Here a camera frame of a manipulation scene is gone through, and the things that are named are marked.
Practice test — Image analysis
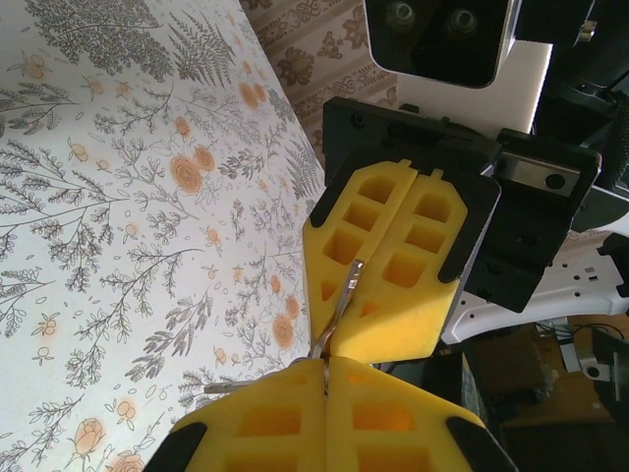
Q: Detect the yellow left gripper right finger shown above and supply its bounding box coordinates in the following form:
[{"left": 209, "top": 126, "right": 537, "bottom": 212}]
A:
[{"left": 322, "top": 355, "right": 518, "bottom": 472}]

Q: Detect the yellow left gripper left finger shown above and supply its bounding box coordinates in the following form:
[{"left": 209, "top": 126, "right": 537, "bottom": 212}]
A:
[{"left": 146, "top": 357, "right": 329, "bottom": 472}]

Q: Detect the thin metal utensil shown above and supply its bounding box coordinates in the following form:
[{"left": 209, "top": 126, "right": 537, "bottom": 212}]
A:
[{"left": 308, "top": 258, "right": 367, "bottom": 363}]

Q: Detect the silver key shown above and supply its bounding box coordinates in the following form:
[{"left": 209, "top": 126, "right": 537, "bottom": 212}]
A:
[{"left": 202, "top": 380, "right": 250, "bottom": 395}]

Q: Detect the brown cardboard box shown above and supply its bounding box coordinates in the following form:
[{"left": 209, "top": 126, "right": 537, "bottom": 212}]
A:
[{"left": 495, "top": 338, "right": 569, "bottom": 429}]

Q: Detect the floral patterned table cover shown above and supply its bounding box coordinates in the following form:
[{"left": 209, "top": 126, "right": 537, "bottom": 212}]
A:
[{"left": 0, "top": 0, "right": 336, "bottom": 472}]

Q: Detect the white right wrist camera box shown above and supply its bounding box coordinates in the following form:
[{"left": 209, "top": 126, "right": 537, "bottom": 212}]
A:
[{"left": 362, "top": 0, "right": 518, "bottom": 90}]

